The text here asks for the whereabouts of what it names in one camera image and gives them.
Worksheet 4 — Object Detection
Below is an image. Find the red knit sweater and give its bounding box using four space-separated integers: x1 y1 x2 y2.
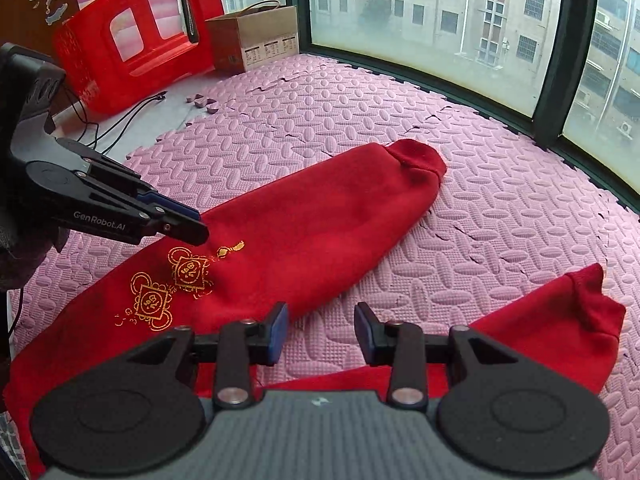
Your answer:
3 139 626 479

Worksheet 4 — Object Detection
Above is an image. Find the red plastic stool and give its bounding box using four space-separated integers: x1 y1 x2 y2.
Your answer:
52 0 224 116

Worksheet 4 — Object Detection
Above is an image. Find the pink foam floor mat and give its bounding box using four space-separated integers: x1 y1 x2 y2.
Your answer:
15 55 639 479

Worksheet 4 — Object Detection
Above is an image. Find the brown cardboard box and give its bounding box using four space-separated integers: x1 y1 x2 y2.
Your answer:
206 0 299 74

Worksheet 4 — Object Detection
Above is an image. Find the black cable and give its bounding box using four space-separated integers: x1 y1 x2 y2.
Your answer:
54 86 170 154

